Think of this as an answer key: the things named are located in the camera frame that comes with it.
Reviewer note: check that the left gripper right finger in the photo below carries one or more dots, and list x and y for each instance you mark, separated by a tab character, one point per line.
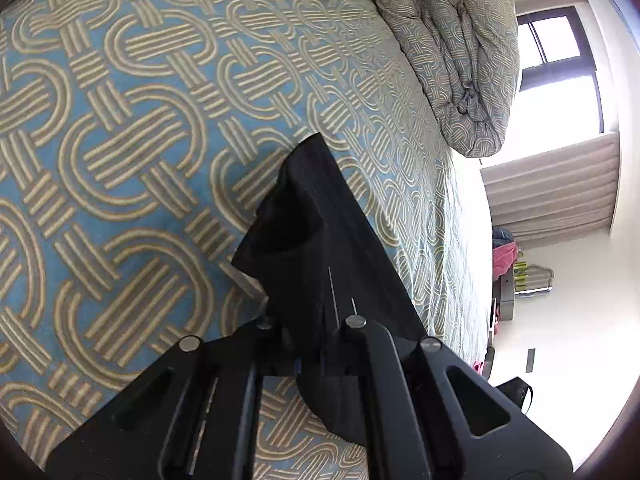
343	354

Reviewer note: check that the beige window curtain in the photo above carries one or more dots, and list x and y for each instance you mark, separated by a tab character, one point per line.
556	196

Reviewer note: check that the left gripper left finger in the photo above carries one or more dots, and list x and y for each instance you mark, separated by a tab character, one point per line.
273	351

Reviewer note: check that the black pants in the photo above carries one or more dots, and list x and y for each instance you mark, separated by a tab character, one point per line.
318	260

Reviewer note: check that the dark framed window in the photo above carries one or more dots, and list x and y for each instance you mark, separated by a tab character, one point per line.
556	49

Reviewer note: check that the folded patterned comforter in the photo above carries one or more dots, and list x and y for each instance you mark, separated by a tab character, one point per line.
465	55

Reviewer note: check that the blue beige patterned bedspread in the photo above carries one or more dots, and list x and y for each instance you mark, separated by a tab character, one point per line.
138	138

